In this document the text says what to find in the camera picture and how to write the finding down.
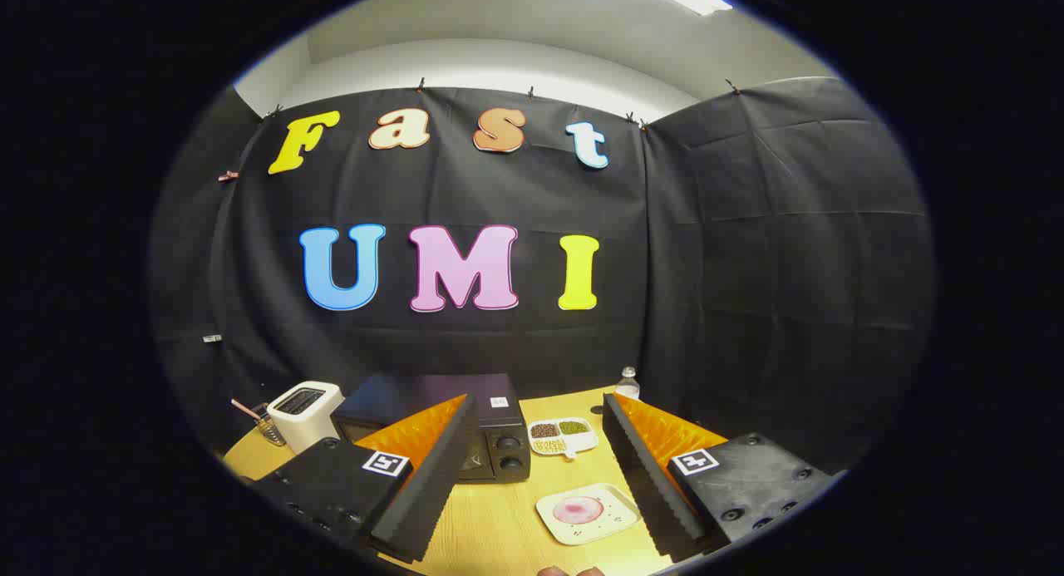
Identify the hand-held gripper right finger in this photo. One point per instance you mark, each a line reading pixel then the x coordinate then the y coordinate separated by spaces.
pixel 648 484

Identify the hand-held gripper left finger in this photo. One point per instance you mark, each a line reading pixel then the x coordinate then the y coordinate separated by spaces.
pixel 432 484

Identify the cream square plate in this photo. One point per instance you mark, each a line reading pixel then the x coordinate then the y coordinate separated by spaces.
pixel 598 533

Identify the pink ham slice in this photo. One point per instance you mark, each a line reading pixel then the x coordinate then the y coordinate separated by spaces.
pixel 578 509

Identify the black toaster oven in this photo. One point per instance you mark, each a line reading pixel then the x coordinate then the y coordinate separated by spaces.
pixel 499 443

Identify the white toaster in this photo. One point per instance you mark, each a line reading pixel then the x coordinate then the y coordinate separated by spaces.
pixel 312 422

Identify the divided white bean dish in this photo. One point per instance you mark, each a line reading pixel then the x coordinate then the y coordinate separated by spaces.
pixel 582 441

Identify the clear plastic bottle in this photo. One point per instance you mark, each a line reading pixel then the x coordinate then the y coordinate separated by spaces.
pixel 628 386

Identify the pink striped straw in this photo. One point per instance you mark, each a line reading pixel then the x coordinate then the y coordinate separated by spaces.
pixel 245 408

